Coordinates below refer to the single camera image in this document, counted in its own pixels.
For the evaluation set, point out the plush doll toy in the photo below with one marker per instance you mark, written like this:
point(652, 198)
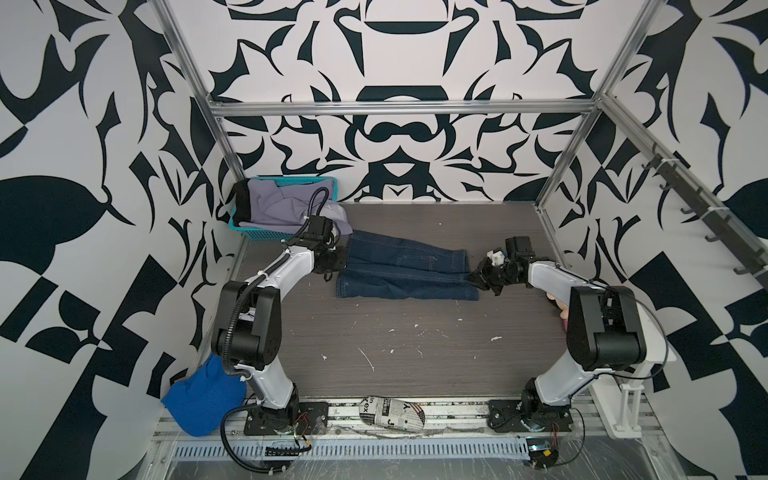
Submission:
point(563, 310)

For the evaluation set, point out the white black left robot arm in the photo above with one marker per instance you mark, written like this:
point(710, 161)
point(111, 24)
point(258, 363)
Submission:
point(247, 332)

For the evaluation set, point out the aluminium cage frame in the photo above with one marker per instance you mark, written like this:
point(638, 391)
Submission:
point(473, 100)

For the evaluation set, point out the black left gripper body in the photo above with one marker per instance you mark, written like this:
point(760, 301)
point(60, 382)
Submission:
point(335, 259)

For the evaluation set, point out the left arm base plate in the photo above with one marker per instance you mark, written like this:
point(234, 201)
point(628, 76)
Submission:
point(303, 418)

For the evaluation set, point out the teal plastic basket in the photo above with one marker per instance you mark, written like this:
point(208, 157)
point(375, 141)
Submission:
point(259, 234)

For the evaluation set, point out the newspaper print shoe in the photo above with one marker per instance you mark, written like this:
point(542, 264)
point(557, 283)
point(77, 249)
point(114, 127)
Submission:
point(392, 413)

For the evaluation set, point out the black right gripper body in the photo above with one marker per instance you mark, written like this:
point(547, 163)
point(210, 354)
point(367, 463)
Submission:
point(498, 276)

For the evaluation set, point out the blue cap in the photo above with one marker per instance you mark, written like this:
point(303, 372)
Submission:
point(199, 403)

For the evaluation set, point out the white stand rack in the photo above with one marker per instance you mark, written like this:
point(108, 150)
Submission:
point(618, 397)

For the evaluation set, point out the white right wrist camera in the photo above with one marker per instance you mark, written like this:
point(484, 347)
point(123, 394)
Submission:
point(497, 258)

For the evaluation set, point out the black garment in basket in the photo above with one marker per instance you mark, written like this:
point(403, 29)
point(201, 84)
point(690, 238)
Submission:
point(242, 198)

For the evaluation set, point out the lilac skirt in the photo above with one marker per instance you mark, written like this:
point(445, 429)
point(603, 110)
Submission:
point(284, 209)

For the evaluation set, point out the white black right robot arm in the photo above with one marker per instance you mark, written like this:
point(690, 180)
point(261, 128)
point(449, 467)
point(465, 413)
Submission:
point(610, 332)

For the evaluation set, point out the white cable duct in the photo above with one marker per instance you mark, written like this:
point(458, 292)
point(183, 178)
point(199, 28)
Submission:
point(332, 449)

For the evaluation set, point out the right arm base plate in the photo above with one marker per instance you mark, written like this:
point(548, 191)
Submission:
point(510, 416)

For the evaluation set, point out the green circuit board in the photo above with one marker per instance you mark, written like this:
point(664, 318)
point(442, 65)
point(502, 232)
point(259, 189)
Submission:
point(542, 455)

